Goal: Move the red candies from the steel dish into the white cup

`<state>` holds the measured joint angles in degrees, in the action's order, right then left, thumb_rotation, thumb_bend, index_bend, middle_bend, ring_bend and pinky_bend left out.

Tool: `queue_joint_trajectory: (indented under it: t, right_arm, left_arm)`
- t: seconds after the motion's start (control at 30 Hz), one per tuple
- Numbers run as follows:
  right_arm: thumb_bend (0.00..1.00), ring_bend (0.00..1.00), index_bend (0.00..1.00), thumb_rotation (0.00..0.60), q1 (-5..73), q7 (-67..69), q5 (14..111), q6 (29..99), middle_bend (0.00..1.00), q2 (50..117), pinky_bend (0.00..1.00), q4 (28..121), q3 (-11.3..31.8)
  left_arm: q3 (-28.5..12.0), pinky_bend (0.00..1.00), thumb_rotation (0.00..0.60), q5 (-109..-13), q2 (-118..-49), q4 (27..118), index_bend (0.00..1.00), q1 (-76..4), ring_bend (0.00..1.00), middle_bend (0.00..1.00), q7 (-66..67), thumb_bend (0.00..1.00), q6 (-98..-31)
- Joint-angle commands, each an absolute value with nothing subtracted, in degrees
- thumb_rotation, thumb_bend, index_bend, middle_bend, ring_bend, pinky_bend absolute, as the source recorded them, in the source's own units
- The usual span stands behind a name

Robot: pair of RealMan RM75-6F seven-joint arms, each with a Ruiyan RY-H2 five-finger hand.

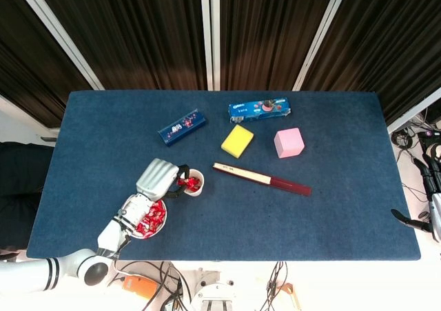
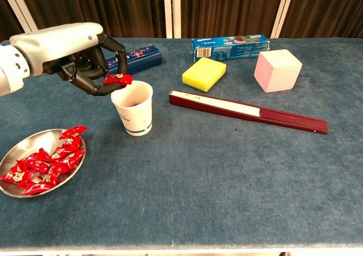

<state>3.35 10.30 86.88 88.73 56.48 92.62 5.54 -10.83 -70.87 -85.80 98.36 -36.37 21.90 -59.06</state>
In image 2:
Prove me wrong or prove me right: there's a white paper cup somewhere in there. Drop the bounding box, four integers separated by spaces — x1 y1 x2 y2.
110 80 154 137

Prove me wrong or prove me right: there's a yellow sponge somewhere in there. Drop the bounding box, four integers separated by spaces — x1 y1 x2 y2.
181 57 227 93

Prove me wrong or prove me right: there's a dark brown curtain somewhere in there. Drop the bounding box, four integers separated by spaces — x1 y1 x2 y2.
15 0 167 39
279 0 363 39
180 0 288 39
0 0 29 43

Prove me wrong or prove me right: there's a blue felt table cover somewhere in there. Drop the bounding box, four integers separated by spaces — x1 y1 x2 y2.
0 37 363 251

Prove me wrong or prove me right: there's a red candy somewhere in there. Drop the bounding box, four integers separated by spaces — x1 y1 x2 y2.
24 182 54 196
58 125 88 140
61 137 82 153
26 148 54 167
61 149 86 173
31 163 56 175
0 170 32 185
103 73 133 90
44 165 65 186
15 158 31 172
50 147 73 160

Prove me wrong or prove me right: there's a dark red folded fan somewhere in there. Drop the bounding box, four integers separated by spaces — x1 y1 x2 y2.
168 90 329 135

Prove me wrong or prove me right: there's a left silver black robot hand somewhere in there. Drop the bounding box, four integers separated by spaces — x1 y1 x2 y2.
10 22 128 96

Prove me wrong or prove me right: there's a blue Oreo cookie box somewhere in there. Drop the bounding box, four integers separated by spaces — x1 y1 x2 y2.
192 33 271 63

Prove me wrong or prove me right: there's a pink foam cube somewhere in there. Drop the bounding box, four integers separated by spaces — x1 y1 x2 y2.
253 49 303 94

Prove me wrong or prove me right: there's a white frame post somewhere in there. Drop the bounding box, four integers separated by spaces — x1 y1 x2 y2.
163 0 174 39
0 0 43 39
270 0 298 39
172 0 182 39

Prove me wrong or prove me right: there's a dark blue rectangular box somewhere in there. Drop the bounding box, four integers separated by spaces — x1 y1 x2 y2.
104 44 163 75

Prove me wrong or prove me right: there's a round silver metal plate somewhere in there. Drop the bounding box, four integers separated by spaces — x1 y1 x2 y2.
0 128 86 199

